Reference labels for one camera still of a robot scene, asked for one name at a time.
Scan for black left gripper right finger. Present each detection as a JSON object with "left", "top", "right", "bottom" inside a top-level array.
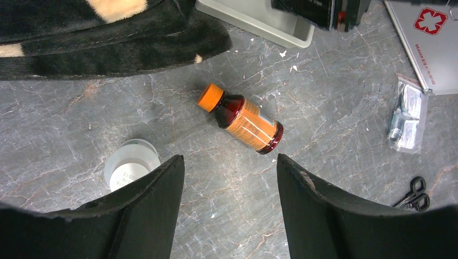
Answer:
[{"left": 277, "top": 154, "right": 457, "bottom": 258}]

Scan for black floral velvet cloth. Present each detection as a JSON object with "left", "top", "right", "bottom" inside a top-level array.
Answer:
[{"left": 1, "top": 1, "right": 232, "bottom": 80}]

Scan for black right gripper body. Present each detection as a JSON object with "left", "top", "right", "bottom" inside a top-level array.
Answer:
[{"left": 271, "top": 0, "right": 372, "bottom": 32}]

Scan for grey plastic divider tray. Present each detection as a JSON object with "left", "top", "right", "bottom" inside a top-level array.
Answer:
[{"left": 195, "top": 0, "right": 314, "bottom": 49}]

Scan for white plastic bottle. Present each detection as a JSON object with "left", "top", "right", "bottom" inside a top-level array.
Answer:
[{"left": 104, "top": 139, "right": 161, "bottom": 192}]

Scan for clear bag of wipes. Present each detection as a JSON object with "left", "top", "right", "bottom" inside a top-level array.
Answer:
[{"left": 387, "top": 73, "right": 428, "bottom": 154}]

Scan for black handled scissors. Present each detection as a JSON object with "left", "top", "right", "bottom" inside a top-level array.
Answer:
[{"left": 392, "top": 176, "right": 430, "bottom": 212}]

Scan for amber pill bottle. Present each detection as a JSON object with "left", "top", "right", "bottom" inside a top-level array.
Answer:
[{"left": 197, "top": 84, "right": 284, "bottom": 154}]

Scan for silver metal case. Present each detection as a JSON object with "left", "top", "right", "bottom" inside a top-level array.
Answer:
[{"left": 385, "top": 1, "right": 457, "bottom": 95}]

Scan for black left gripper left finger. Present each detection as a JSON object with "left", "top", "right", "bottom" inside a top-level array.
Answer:
[{"left": 1, "top": 155, "right": 185, "bottom": 258}]

